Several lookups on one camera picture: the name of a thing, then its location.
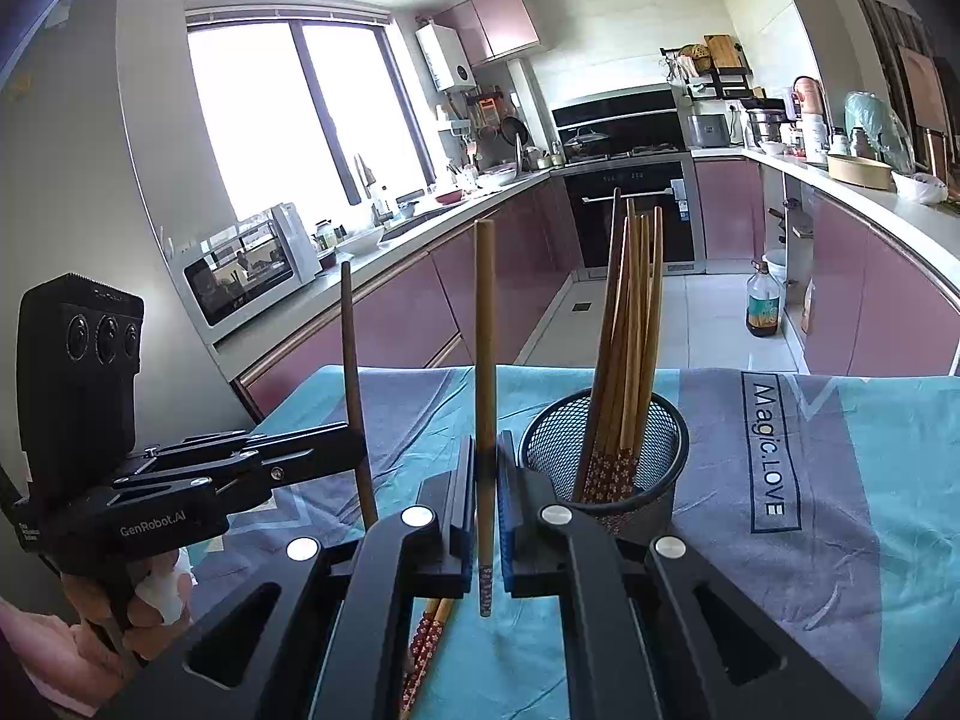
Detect cooking oil bottle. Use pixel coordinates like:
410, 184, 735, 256
745, 260, 786, 339

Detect person's left hand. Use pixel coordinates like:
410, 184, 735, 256
64, 549, 197, 657

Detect stainless steel pot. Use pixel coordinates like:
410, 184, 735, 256
746, 109, 785, 149

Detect black mesh holder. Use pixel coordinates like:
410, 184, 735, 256
519, 388, 689, 537

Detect dark wooden chopstick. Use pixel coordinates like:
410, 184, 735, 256
340, 261, 380, 531

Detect pink lower kitchen cabinets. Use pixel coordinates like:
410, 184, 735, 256
694, 157, 960, 377
240, 172, 578, 417

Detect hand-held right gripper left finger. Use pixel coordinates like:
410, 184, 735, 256
97, 435, 481, 720

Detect black wall rack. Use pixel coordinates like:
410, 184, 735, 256
660, 34, 755, 102

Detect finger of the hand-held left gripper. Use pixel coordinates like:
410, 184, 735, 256
112, 435, 368, 515
124, 424, 361, 470

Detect sink faucet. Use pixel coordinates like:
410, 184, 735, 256
352, 154, 380, 205

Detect round beige basin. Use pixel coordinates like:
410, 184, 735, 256
827, 154, 895, 191

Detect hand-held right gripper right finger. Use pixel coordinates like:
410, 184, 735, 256
495, 431, 875, 720

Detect black built-in oven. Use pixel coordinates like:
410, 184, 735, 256
562, 157, 695, 272

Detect gas stove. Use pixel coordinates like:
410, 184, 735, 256
564, 144, 689, 164

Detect teal plastic bag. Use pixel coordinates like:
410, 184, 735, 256
845, 91, 916, 166

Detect pink upper cabinet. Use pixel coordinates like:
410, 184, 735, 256
435, 0, 541, 66

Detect white water heater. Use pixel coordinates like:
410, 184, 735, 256
416, 22, 475, 91

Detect white bowl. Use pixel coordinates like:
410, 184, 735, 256
335, 229, 387, 256

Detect small silver appliance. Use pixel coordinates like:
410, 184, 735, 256
688, 114, 732, 149

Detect pink kettle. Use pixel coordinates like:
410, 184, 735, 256
793, 76, 826, 142

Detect black range hood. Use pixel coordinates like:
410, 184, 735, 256
553, 88, 680, 145

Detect teal grey printed tablecloth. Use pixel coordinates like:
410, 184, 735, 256
184, 364, 960, 720

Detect kitchen window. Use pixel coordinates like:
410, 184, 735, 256
187, 11, 432, 220

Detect bunch of wooden chopsticks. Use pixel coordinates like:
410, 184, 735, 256
572, 187, 666, 507

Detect white plastic bag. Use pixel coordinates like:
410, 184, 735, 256
892, 172, 950, 205

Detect white microwave oven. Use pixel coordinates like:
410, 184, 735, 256
184, 202, 323, 329

